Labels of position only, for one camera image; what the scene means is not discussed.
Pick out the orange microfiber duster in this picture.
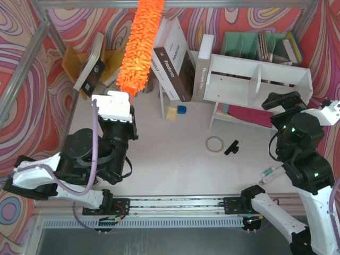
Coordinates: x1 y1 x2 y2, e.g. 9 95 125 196
117 0 165 102

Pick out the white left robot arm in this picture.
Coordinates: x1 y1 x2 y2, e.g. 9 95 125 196
3 116 138 216

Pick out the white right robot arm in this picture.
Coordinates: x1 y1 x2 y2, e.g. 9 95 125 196
241 91 339 254

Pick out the white wooden bookshelf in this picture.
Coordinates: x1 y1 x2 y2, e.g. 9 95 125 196
204 54 313 124

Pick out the magenta folder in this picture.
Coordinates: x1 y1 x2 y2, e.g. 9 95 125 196
228 105 274 128

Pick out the white glue tube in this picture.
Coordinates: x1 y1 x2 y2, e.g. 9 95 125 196
259 166 285 185

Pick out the clear pen cup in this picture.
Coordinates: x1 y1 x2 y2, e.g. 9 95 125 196
141 78 154 94

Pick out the yellow sticky note pad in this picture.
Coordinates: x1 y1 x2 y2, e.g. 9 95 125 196
166 106 177 121

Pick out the white black leaning book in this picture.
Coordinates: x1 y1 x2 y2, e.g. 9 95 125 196
73 32 105 98

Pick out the teal file organizer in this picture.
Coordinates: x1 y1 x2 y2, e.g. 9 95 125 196
220 31 303 66

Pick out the black binder clip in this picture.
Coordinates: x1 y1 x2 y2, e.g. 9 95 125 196
224 140 239 156

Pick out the blue small cube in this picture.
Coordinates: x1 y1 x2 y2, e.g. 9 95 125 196
177 105 187 114

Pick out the wooden book stand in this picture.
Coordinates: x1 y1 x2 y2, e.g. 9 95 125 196
62 36 116 99

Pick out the large white brown book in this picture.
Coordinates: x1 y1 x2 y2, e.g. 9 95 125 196
151 18 195 102

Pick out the grey upright book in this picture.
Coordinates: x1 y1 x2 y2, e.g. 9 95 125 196
192 34 215 102

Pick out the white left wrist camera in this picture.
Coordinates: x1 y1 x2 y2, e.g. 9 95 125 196
91 90 132 123

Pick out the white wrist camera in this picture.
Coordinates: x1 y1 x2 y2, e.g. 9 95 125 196
91 90 132 123
318 98 339 126

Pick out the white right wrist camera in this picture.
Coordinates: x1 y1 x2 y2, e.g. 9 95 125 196
318 98 339 126

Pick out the clear tape ring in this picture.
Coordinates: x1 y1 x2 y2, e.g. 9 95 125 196
205 135 224 154

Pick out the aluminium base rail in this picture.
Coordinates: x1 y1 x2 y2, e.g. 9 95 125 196
34 195 295 217

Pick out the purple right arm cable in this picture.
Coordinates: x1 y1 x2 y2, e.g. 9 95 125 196
328 177 340 221

